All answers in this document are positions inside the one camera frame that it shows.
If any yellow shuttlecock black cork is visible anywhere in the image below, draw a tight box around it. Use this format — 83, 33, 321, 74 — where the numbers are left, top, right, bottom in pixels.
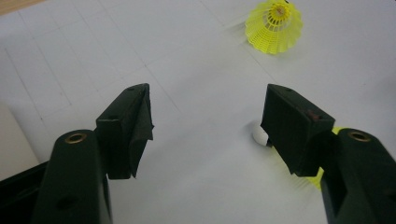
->
245, 0, 304, 55

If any white table cover sheet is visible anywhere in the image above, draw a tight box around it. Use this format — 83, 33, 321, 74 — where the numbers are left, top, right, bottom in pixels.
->
0, 0, 396, 224

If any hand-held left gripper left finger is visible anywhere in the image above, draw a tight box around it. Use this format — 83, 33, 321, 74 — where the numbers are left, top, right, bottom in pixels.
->
94, 82, 155, 181

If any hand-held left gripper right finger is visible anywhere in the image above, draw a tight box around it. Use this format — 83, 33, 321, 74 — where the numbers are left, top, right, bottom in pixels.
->
261, 83, 336, 178

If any yellow shuttlecock white cork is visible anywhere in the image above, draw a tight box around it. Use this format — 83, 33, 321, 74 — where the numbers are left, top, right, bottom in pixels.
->
251, 121, 347, 191

